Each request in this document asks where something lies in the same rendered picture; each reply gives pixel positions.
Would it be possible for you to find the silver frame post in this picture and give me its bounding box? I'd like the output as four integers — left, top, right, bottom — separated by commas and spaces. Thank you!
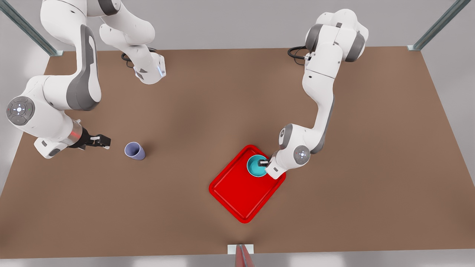
227, 244, 255, 267
0, 0, 63, 57
407, 0, 472, 51

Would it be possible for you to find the black cable loop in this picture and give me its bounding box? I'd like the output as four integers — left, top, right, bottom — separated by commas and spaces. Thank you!
121, 47, 158, 69
288, 46, 311, 66

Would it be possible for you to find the red tray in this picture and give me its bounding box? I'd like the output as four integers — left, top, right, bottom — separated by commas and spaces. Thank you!
209, 145, 286, 224

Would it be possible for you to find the lavender cup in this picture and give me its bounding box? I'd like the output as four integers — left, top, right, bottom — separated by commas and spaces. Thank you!
124, 142, 146, 161

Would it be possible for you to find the teal bowl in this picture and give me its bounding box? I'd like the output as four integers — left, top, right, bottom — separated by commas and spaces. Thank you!
247, 155, 268, 177

